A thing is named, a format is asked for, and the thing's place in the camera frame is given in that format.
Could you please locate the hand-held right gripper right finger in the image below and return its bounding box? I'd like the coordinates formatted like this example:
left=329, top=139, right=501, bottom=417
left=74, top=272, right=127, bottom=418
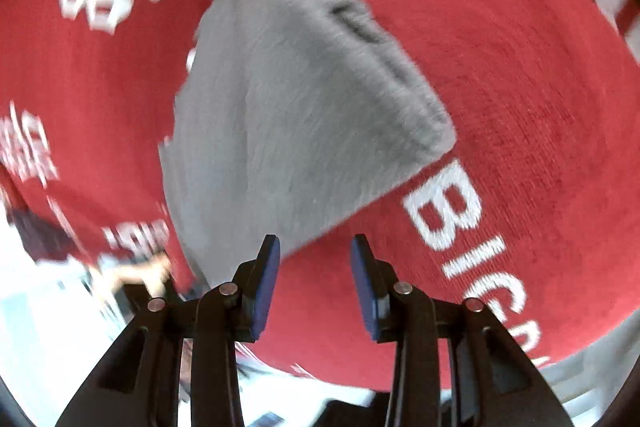
left=350, top=234, right=576, bottom=427

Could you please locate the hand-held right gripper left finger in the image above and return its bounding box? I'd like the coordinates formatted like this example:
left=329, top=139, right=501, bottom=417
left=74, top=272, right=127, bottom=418
left=55, top=234, right=281, bottom=427

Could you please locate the grey knit sweater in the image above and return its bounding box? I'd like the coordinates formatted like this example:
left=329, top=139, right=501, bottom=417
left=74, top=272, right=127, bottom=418
left=159, top=0, right=457, bottom=288

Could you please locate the person's left hand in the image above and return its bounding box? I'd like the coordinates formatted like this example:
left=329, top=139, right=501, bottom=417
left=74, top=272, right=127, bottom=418
left=102, top=254, right=172, bottom=295

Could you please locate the grey cloth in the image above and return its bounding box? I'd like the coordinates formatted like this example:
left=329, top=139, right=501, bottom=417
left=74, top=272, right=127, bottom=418
left=542, top=319, right=632, bottom=404

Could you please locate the red printed blanket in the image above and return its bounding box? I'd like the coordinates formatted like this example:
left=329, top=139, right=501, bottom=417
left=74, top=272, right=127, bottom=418
left=0, top=0, right=640, bottom=393

